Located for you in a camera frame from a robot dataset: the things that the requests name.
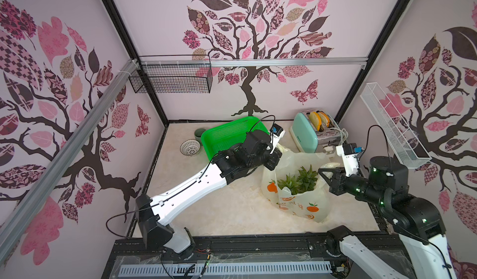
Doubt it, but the mint green toaster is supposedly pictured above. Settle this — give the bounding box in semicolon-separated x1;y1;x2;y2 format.
290;110;348;153

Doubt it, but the small pineapple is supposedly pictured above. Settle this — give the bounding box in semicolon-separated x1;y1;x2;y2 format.
278;175;303;195

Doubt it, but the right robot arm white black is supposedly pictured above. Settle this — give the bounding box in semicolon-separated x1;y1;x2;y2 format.
318;156;456;279

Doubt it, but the green plastic basket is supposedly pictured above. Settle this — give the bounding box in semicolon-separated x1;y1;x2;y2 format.
201;116;269;160

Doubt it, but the white sink strainer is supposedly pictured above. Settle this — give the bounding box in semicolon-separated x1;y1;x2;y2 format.
180;139;201;157

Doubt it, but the yellow bread slice in toaster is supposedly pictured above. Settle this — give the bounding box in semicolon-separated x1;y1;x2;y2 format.
308;112;322;132

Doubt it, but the white toaster power cable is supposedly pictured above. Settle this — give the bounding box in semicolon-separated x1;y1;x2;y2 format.
327;117;350;148

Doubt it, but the black wire wall basket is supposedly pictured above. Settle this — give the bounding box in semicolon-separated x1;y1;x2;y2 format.
129;55;213;94

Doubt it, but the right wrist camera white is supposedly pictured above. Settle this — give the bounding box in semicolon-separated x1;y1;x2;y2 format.
336;143;362;177

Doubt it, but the yellow plastic bag orange print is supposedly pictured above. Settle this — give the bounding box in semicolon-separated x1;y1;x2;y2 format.
261;145;342;223

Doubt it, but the white wire wall shelf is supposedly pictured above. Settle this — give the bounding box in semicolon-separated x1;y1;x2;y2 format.
360;83;432;170

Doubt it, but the small green bowl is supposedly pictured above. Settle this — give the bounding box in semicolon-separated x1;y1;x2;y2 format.
194;128;206;139

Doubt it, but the white slotted cable duct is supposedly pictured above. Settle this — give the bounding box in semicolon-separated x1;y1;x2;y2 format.
116;261;332;279

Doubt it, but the large pineapple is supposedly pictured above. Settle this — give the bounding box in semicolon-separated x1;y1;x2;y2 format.
297;166;319;193

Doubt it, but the orange bread slice in toaster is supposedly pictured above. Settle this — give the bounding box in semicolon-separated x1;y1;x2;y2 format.
318;111;331;128

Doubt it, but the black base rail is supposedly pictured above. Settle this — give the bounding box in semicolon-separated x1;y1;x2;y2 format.
100;231;414;279

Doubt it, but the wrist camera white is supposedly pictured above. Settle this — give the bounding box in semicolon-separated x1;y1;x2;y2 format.
336;143;362;177
270;123;285;153

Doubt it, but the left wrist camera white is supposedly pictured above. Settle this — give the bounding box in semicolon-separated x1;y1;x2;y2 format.
270;123;285;153

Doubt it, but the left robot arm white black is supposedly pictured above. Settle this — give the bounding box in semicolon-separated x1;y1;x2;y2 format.
134;124;284;257

